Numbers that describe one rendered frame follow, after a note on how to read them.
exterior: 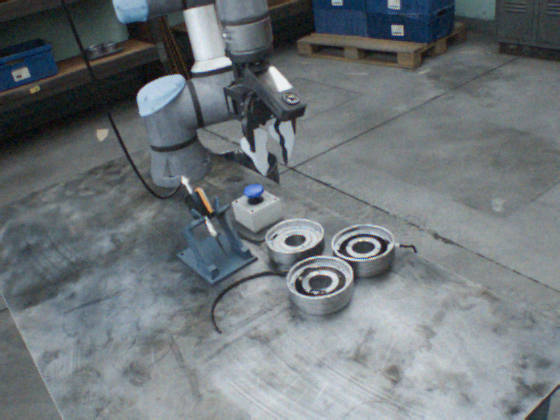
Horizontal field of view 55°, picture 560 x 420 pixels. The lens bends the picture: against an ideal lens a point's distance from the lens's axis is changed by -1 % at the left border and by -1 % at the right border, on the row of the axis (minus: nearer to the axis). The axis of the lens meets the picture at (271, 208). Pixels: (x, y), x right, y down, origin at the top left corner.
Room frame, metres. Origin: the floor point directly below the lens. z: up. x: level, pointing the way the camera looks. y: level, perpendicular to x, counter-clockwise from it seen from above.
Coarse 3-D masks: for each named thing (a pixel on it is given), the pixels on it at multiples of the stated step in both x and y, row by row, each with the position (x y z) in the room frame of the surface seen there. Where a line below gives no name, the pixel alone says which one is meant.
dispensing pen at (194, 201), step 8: (184, 176) 0.88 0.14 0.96; (184, 184) 0.88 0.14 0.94; (192, 192) 0.86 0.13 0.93; (192, 200) 0.84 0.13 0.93; (200, 200) 0.85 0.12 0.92; (192, 208) 0.85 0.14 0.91; (200, 208) 0.84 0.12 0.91; (192, 216) 0.86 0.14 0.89; (208, 216) 0.84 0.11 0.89; (208, 224) 0.83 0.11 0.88; (216, 240) 0.82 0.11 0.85
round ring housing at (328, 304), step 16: (320, 256) 0.73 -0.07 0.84; (288, 272) 0.70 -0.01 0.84; (320, 272) 0.71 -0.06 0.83; (352, 272) 0.67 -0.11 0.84; (288, 288) 0.67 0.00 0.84; (304, 288) 0.67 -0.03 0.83; (352, 288) 0.66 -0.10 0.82; (304, 304) 0.64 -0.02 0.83; (320, 304) 0.63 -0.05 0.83; (336, 304) 0.63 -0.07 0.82
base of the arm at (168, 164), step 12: (180, 144) 1.18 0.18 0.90; (192, 144) 1.20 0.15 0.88; (156, 156) 1.20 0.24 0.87; (168, 156) 1.18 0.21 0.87; (180, 156) 1.18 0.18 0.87; (192, 156) 1.19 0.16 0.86; (204, 156) 1.23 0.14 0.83; (156, 168) 1.19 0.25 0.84; (168, 168) 1.18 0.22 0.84; (180, 168) 1.17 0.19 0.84; (192, 168) 1.17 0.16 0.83; (204, 168) 1.19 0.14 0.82; (156, 180) 1.19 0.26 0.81; (168, 180) 1.17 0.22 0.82; (192, 180) 1.17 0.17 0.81
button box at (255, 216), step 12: (264, 192) 0.97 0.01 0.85; (240, 204) 0.94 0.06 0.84; (252, 204) 0.94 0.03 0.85; (264, 204) 0.93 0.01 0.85; (276, 204) 0.93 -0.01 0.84; (240, 216) 0.94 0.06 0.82; (252, 216) 0.90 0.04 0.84; (264, 216) 0.91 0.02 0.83; (276, 216) 0.93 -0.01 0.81; (252, 228) 0.91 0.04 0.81
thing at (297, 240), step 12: (276, 228) 0.85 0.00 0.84; (288, 228) 0.85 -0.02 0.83; (312, 228) 0.84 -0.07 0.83; (288, 240) 0.83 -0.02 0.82; (300, 240) 0.83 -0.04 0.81; (324, 240) 0.79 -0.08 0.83; (276, 252) 0.77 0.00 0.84; (288, 252) 0.76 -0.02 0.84; (300, 252) 0.76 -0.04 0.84; (312, 252) 0.76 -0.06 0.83; (276, 264) 0.79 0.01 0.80; (288, 264) 0.76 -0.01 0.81
